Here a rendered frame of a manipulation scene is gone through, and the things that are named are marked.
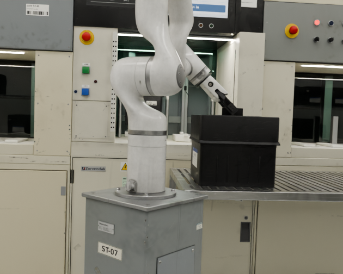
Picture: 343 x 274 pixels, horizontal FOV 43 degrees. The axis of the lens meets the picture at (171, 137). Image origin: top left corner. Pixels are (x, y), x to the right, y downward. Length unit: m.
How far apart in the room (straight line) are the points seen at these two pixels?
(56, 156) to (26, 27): 0.60
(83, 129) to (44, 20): 0.52
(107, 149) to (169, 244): 0.86
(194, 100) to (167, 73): 1.70
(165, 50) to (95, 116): 0.84
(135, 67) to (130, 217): 0.44
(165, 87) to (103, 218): 0.43
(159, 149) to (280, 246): 1.11
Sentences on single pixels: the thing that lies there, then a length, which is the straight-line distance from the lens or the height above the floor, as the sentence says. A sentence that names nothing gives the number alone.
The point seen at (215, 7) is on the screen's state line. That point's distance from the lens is 2.11.
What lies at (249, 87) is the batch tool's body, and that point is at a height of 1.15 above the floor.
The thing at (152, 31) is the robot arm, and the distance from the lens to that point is 1.30.
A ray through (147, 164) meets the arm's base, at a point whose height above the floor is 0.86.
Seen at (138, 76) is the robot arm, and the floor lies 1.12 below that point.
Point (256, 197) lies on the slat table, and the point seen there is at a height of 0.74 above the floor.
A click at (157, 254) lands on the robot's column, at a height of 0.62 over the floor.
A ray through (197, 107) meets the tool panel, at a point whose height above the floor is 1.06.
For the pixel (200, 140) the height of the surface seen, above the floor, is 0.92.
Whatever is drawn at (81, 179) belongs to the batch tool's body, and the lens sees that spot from 2.06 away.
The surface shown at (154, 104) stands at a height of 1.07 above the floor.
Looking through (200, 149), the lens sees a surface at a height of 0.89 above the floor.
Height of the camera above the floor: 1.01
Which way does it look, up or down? 3 degrees down
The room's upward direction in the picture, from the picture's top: 2 degrees clockwise
